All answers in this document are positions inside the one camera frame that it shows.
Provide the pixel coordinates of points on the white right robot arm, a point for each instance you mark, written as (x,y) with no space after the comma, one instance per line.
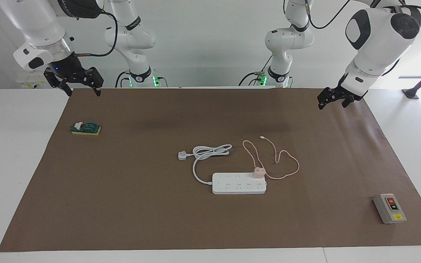
(38,25)

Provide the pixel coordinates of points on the white box with yellow label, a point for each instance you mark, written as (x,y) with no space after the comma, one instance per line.
(29,84)

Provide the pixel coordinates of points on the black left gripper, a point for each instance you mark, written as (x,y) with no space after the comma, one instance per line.
(344,93)

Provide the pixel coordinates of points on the grey push-button switch box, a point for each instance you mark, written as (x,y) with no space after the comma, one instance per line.
(389,209)

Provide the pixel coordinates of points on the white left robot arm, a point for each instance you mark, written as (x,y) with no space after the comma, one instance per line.
(375,44)

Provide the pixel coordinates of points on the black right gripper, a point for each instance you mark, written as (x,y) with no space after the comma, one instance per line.
(68,71)

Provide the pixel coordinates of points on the brown table mat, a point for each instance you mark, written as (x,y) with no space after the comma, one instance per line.
(122,219)

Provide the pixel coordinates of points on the pink charger adapter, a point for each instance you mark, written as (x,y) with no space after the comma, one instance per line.
(258,173)

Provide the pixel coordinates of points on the green knife switch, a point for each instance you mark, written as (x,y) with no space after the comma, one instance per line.
(86,128)

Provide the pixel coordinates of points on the white power strip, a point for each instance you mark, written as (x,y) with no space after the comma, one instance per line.
(232,184)

